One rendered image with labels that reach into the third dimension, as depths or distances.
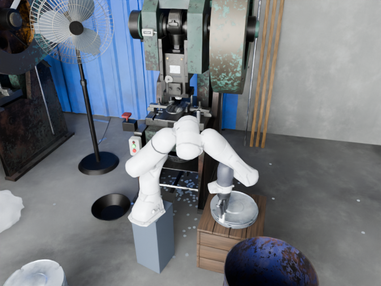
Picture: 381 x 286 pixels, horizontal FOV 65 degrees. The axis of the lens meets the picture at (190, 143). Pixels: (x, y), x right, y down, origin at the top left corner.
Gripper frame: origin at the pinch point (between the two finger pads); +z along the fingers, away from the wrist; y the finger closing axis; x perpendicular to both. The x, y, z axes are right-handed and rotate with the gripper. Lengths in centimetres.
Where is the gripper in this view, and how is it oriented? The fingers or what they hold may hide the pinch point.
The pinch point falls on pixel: (221, 217)
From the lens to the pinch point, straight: 181.5
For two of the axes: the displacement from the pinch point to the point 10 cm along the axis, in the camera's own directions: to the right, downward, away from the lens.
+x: -8.1, -3.0, 5.1
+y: 5.9, -4.1, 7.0
